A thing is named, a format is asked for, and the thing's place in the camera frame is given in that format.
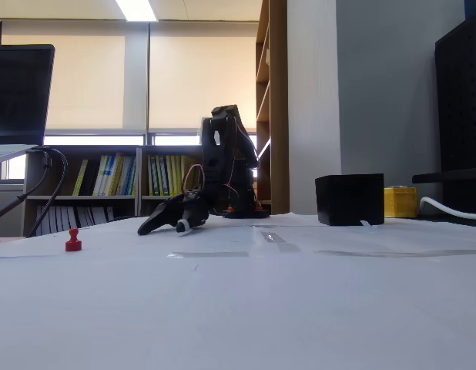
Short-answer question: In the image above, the small red pawn piece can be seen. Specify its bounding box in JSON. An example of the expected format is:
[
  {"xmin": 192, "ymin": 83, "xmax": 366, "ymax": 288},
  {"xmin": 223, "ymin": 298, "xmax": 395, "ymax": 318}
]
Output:
[{"xmin": 65, "ymin": 227, "xmax": 83, "ymax": 253}]

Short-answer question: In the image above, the black open box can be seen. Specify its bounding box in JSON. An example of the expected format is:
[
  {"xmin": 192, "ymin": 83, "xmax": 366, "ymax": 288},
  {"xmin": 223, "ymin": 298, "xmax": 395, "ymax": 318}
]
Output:
[{"xmin": 314, "ymin": 173, "xmax": 386, "ymax": 227}]

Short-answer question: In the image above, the yellow cardboard box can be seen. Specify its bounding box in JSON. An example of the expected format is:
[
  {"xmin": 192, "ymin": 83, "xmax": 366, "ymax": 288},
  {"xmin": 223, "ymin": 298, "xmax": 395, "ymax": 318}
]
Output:
[{"xmin": 383, "ymin": 185, "xmax": 418, "ymax": 219}]

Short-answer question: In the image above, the clear tape strip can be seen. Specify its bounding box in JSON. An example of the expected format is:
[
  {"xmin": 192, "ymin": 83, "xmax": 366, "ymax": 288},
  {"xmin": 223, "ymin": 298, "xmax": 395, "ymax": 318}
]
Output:
[
  {"xmin": 260, "ymin": 230, "xmax": 302, "ymax": 254},
  {"xmin": 167, "ymin": 251, "xmax": 250, "ymax": 259}
]

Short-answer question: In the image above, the white paper sheet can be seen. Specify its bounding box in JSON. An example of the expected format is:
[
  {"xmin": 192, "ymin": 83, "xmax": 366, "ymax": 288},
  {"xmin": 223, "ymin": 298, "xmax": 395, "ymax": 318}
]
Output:
[
  {"xmin": 256, "ymin": 224, "xmax": 476, "ymax": 259},
  {"xmin": 0, "ymin": 220, "xmax": 278, "ymax": 260}
]

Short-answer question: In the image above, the blue white book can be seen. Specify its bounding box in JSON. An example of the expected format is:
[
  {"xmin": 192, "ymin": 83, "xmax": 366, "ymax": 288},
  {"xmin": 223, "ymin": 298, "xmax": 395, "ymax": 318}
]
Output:
[{"xmin": 105, "ymin": 153, "xmax": 126, "ymax": 197}]

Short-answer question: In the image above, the yellow white book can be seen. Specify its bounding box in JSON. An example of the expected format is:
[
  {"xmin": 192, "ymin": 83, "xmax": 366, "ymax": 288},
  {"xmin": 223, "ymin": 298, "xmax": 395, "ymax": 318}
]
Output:
[{"xmin": 92, "ymin": 154, "xmax": 109, "ymax": 197}]

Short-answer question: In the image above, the black book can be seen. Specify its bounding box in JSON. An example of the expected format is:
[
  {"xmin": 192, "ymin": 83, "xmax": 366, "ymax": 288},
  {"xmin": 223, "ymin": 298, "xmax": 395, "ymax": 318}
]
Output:
[{"xmin": 81, "ymin": 158, "xmax": 102, "ymax": 197}]

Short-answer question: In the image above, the leaning yellow book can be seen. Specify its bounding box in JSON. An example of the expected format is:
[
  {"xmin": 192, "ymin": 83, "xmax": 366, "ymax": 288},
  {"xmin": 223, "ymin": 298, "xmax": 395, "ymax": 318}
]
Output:
[{"xmin": 72, "ymin": 158, "xmax": 89, "ymax": 197}]

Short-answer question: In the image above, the tall wooden bookshelf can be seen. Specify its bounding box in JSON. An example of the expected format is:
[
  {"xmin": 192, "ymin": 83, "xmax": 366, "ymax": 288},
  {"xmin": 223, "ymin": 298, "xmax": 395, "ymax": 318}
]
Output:
[{"xmin": 255, "ymin": 0, "xmax": 290, "ymax": 215}]

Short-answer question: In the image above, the beige roller blind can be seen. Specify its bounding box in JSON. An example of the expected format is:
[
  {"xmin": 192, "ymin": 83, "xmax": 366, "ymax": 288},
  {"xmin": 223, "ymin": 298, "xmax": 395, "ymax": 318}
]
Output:
[
  {"xmin": 0, "ymin": 21, "xmax": 149, "ymax": 136},
  {"xmin": 147, "ymin": 21, "xmax": 259, "ymax": 134}
]

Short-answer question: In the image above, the laptop with black screen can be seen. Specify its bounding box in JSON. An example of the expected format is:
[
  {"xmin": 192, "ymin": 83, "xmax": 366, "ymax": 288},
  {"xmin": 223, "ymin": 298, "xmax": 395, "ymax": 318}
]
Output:
[{"xmin": 0, "ymin": 43, "xmax": 56, "ymax": 165}]

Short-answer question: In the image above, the ceiling light panel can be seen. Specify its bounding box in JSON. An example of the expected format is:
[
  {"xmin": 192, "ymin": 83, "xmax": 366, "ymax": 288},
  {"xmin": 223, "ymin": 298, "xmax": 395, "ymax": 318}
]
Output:
[{"xmin": 115, "ymin": 0, "xmax": 159, "ymax": 22}]

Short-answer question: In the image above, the black metal shelf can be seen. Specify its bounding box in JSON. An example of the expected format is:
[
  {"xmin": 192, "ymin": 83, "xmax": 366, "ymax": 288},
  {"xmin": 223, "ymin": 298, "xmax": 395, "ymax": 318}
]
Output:
[{"xmin": 411, "ymin": 166, "xmax": 476, "ymax": 215}]

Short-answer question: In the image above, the black pegboard panel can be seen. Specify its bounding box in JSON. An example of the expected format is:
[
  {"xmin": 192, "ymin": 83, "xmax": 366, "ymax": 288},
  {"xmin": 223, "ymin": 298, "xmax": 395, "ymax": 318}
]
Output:
[{"xmin": 434, "ymin": 17, "xmax": 476, "ymax": 173}]

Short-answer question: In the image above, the thick black cable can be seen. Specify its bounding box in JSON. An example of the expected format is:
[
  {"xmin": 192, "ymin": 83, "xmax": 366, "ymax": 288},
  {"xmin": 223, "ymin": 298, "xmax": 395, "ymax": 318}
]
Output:
[{"xmin": 25, "ymin": 146, "xmax": 69, "ymax": 239}]

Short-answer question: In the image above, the thin black cable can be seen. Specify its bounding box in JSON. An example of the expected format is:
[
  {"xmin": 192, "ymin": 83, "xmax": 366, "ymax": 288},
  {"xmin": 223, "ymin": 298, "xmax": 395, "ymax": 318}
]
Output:
[{"xmin": 0, "ymin": 150, "xmax": 51, "ymax": 225}]

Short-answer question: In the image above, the white power cable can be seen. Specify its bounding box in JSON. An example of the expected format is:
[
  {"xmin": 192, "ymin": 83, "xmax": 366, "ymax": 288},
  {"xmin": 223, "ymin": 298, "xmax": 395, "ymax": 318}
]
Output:
[{"xmin": 418, "ymin": 196, "xmax": 476, "ymax": 221}]

